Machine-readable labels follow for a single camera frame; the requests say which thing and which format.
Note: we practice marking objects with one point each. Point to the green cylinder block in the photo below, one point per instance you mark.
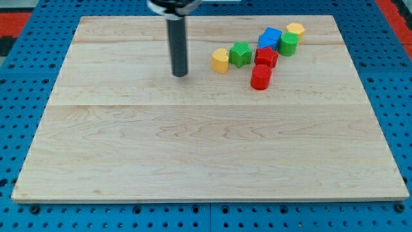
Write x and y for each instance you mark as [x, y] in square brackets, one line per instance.
[288, 44]

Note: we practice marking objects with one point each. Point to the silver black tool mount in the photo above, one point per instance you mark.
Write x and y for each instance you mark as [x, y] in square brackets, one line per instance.
[176, 7]

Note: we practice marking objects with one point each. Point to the green star block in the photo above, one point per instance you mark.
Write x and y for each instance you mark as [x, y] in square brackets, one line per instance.
[240, 54]

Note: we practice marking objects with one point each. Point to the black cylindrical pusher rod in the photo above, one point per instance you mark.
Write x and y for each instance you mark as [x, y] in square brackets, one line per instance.
[176, 31]

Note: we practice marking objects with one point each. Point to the blue cube block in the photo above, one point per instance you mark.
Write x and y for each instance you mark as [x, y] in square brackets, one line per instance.
[272, 33]

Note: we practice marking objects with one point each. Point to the yellow heart block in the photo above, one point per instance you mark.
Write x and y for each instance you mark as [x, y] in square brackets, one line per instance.
[220, 60]

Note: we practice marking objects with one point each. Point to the blue triangle block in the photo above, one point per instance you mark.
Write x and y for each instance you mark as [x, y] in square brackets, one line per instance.
[264, 41]

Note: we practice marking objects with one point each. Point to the light wooden board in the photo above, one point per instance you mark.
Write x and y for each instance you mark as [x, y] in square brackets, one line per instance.
[119, 128]

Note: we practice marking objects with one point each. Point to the red cylinder block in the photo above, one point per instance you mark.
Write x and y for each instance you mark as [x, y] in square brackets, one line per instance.
[261, 75]

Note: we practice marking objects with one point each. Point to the yellow hexagon block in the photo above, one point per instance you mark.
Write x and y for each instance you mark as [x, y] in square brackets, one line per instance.
[297, 29]

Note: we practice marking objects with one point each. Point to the red star block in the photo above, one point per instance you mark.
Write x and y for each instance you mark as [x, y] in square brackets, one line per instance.
[266, 56]

